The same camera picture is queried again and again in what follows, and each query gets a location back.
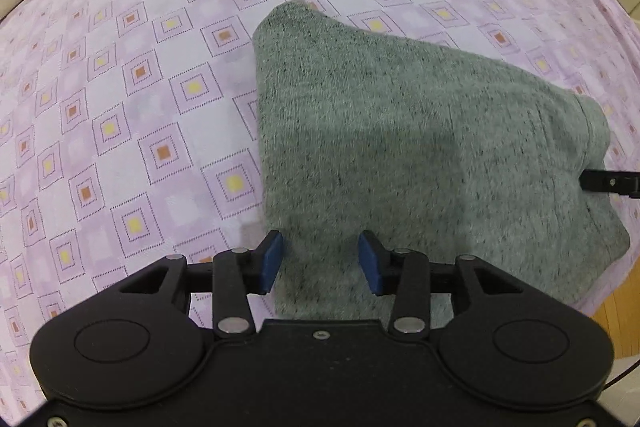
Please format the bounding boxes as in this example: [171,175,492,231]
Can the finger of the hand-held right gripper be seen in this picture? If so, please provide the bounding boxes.
[580,168,640,200]

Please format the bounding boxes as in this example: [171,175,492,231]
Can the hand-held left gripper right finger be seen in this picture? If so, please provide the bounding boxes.
[357,229,524,339]

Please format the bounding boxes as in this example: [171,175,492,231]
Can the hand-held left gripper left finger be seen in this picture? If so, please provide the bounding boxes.
[118,229,285,339]

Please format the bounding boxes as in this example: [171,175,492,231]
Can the grey speckled pants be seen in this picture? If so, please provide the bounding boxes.
[251,0,631,324]

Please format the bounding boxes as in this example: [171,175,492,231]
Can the purple square-patterned bed sheet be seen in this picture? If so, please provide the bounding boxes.
[0,0,640,413]

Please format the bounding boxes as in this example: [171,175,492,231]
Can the black cable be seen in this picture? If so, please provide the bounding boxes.
[602,353,640,392]

